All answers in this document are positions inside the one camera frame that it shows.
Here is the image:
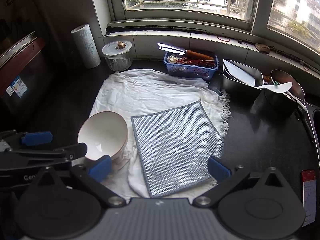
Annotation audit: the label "white fringed cloth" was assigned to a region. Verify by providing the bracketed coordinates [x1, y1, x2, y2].
[89, 69, 231, 200]

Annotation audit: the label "brown lump on sill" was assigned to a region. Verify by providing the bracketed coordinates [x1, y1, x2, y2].
[255, 43, 271, 54]

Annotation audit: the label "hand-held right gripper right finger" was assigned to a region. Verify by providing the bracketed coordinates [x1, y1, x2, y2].
[193, 156, 288, 208]

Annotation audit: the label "blue plastic basket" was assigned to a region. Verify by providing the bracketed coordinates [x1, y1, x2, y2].
[163, 50, 219, 81]

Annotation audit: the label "orange carrot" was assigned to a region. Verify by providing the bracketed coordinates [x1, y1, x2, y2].
[185, 50, 215, 61]

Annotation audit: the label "white paper towel roll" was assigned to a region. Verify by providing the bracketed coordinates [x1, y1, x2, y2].
[70, 24, 101, 69]

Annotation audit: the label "glass jar with lid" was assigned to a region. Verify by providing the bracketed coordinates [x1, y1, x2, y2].
[102, 40, 133, 72]

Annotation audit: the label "white window frame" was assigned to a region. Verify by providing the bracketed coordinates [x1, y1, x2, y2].
[104, 0, 320, 55]

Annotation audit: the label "red and white box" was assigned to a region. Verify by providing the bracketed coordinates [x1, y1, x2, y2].
[301, 169, 317, 227]

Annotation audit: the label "white rice paddle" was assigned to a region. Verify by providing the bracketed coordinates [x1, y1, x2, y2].
[256, 81, 293, 93]

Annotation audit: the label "white flat board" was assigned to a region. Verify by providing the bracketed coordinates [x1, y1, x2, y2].
[223, 59, 257, 87]

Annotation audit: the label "dark red kitchen appliance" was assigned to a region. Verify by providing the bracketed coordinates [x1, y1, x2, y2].
[0, 31, 54, 120]

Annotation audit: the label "steel kitchen knife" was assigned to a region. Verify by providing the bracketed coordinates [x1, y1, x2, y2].
[157, 43, 187, 57]

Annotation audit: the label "round steel pot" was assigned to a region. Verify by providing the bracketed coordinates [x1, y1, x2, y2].
[261, 75, 307, 117]

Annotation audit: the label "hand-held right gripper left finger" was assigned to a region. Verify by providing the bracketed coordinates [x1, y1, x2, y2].
[34, 155, 126, 208]

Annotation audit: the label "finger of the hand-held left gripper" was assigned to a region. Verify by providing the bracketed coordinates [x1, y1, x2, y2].
[0, 130, 53, 150]
[6, 142, 88, 165]

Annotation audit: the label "silver mesh dishcloth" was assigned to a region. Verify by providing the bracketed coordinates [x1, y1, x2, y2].
[130, 99, 225, 198]

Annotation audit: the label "dried red chilies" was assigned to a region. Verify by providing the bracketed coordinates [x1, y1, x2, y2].
[175, 57, 217, 68]

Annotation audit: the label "rectangular steel container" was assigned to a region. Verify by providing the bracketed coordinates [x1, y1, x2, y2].
[222, 59, 265, 100]

